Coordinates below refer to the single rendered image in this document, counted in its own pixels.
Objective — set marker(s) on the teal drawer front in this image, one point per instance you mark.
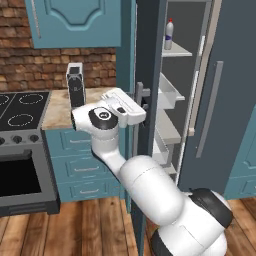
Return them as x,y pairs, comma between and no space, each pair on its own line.
68,141
88,190
76,168

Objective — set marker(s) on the slate grey freezer door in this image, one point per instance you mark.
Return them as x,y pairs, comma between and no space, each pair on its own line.
150,60

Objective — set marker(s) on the white door bin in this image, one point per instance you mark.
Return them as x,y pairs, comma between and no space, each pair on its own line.
170,91
161,151
168,128

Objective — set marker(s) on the black glass oven door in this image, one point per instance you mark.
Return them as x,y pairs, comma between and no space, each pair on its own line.
20,175

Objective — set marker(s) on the grey black coffee machine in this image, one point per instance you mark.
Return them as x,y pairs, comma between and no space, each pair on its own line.
76,85

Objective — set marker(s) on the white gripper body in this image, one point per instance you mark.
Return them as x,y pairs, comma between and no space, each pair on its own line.
130,106

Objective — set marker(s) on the teal wall cupboard door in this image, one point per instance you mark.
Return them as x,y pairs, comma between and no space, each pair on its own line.
76,23

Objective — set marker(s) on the white bottle red cap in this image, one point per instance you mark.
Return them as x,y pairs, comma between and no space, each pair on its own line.
169,35

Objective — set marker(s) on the black range knob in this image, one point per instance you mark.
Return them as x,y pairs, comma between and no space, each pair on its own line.
1,140
34,137
17,139

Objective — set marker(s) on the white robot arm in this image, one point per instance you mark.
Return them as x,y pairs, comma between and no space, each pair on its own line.
151,191

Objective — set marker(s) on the teal base cupboards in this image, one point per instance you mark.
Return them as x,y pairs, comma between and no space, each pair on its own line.
245,160

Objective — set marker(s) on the slate grey fridge door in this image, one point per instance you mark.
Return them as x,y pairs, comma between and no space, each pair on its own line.
233,83

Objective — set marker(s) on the black grey cooking range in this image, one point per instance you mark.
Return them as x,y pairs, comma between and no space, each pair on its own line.
23,160

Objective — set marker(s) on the teal tall side panel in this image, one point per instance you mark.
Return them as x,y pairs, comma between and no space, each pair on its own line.
126,46

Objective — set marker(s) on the grey freezer compartment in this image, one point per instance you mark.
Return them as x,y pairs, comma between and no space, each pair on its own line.
186,30

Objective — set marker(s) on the white freezer shelf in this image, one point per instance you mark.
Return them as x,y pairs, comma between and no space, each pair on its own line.
178,50

